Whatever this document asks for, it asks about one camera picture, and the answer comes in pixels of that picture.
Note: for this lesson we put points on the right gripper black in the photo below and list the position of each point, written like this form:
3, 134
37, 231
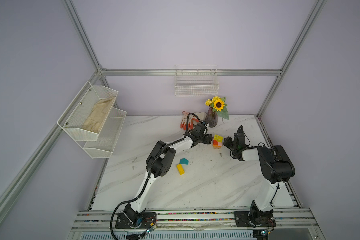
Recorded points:
227, 141

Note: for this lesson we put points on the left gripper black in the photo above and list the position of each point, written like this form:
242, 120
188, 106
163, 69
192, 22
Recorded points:
209, 138

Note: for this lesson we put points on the yellow long block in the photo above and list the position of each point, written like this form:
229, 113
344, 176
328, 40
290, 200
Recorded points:
180, 169

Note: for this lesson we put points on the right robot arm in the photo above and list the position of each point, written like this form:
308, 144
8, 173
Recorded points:
276, 168

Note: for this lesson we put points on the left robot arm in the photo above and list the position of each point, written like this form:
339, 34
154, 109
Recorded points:
158, 165

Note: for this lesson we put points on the teal block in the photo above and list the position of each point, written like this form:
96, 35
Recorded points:
184, 161

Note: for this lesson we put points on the orange white work glove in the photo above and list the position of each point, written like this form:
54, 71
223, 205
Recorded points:
188, 123

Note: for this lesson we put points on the green white work glove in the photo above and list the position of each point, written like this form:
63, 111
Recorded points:
201, 115

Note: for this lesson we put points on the dark ribbed glass vase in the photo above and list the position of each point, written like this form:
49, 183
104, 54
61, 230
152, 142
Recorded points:
211, 118

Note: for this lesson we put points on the yellow sunflower bouquet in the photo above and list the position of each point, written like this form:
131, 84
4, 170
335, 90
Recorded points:
217, 107

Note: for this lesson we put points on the beige cloth in shelf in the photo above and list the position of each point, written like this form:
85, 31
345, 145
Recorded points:
98, 115

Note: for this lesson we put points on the white two-tier mesh shelf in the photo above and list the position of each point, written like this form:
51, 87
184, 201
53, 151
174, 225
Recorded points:
97, 146

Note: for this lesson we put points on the white wire wall basket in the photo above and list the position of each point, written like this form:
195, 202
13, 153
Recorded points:
196, 81

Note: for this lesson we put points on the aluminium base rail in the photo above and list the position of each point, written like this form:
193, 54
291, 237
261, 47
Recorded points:
285, 224

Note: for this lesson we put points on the aluminium cage frame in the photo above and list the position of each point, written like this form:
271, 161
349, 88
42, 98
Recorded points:
12, 193

